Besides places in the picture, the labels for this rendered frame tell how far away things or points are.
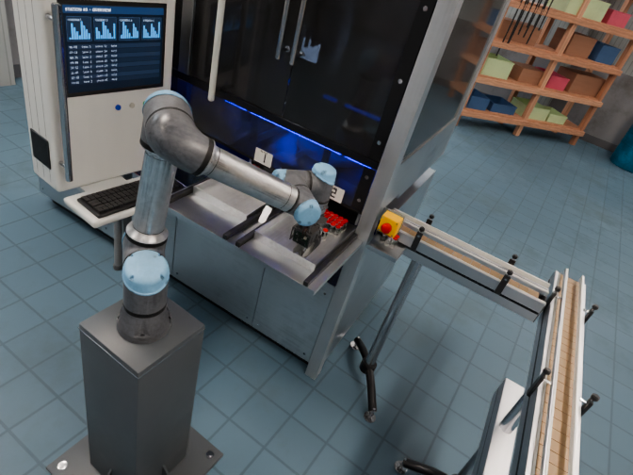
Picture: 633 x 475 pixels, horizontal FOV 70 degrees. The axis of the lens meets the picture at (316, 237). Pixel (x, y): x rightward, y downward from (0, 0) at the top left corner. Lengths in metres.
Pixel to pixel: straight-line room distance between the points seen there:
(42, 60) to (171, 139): 0.78
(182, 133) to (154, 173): 0.20
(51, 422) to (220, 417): 0.67
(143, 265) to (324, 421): 1.30
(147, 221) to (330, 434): 1.36
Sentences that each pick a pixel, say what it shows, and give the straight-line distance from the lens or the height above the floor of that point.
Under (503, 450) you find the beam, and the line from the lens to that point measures 1.84.
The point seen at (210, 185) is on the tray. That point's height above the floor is 0.88.
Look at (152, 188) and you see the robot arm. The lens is 1.26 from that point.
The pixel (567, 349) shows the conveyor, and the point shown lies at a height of 0.93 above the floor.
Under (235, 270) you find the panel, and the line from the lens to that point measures 2.28.
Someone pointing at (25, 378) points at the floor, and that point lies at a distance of 2.38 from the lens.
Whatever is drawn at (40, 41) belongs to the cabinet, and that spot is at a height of 1.35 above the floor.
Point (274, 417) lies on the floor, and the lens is 2.23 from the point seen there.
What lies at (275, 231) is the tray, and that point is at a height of 0.88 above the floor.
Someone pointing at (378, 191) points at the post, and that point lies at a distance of 1.70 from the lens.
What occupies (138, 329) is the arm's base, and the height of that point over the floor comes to 0.84.
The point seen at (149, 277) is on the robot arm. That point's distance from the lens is 1.26.
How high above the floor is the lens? 1.86
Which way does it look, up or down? 34 degrees down
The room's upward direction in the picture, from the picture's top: 17 degrees clockwise
